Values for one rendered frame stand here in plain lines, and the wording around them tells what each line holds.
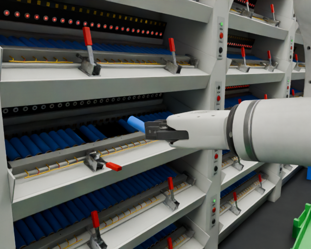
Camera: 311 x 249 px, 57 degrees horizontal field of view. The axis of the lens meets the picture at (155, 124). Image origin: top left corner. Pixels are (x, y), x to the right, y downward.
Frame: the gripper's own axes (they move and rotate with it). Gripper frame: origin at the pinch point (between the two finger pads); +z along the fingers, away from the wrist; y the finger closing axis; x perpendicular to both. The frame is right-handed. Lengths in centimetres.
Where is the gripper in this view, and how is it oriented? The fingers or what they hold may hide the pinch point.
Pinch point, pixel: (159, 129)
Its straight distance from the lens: 50.9
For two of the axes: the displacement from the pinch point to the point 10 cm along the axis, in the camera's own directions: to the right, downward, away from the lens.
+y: -6.6, 1.4, -7.4
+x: 1.0, 9.9, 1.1
